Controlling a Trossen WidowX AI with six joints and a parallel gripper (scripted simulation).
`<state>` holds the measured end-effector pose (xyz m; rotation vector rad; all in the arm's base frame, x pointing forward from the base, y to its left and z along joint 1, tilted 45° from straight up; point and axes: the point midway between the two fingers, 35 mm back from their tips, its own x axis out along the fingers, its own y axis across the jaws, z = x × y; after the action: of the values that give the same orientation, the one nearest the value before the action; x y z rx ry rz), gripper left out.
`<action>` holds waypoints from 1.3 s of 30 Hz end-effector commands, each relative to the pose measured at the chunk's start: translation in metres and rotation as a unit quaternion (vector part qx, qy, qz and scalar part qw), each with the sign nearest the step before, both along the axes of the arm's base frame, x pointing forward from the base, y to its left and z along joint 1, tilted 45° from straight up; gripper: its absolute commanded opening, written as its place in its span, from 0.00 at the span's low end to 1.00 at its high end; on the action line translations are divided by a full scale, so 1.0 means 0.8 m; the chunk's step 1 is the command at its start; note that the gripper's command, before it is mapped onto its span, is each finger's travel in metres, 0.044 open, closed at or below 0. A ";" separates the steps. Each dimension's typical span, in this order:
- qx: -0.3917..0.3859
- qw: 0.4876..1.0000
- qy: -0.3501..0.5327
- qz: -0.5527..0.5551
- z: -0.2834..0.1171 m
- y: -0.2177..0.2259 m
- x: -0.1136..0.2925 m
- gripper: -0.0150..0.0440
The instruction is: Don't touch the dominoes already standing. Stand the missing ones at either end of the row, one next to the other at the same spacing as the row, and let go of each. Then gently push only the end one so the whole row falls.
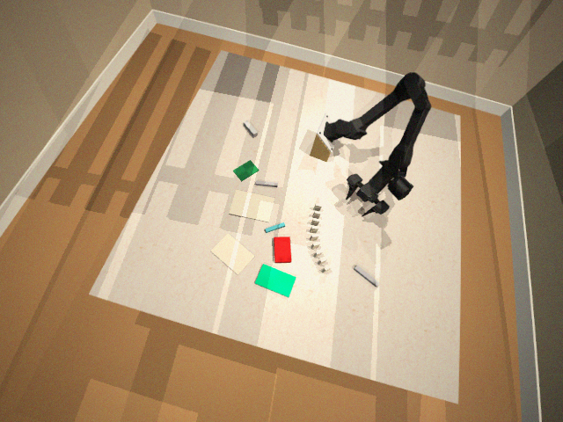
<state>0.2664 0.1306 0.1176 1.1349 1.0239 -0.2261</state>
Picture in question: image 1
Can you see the red rectangular block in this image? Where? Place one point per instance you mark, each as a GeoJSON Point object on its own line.
{"type": "Point", "coordinates": [282, 252]}

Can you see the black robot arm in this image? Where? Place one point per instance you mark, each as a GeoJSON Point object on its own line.
{"type": "Point", "coordinates": [393, 170]}

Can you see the teal flat bar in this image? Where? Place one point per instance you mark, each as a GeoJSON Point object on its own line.
{"type": "Point", "coordinates": [278, 226]}

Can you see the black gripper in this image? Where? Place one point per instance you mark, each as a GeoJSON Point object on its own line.
{"type": "Point", "coordinates": [355, 180]}

